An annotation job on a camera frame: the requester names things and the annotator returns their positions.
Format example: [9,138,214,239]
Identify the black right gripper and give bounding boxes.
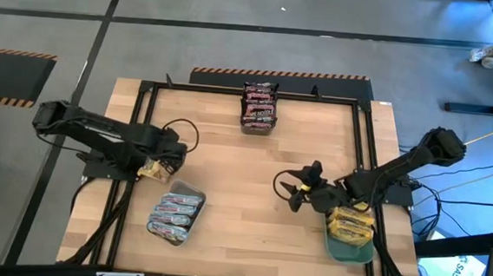
[277,158,350,216]

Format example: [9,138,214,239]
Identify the grey plastic bin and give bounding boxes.
[145,177,208,249]

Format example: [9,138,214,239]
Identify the green plastic bin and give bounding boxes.
[319,203,378,266]

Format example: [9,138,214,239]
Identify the black hazard-striped floor mat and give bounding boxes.
[188,62,376,100]
[0,47,57,110]

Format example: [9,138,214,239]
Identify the black right gripper cable loop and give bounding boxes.
[271,168,300,203]

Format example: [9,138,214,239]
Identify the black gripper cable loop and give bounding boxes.
[161,116,200,154]
[271,168,300,203]

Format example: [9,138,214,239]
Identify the black left gripper cable loop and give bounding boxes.
[161,116,200,154]

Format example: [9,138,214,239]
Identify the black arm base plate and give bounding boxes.
[380,181,417,208]
[81,156,144,183]

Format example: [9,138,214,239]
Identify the black aluminium table frame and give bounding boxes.
[104,70,392,276]

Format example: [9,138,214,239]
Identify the black cable conduit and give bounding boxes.
[356,206,428,276]
[61,176,135,270]

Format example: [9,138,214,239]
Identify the black floor cable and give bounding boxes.
[415,184,493,208]
[404,151,493,187]

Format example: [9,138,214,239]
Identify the black desk leg frame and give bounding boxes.
[444,80,493,116]

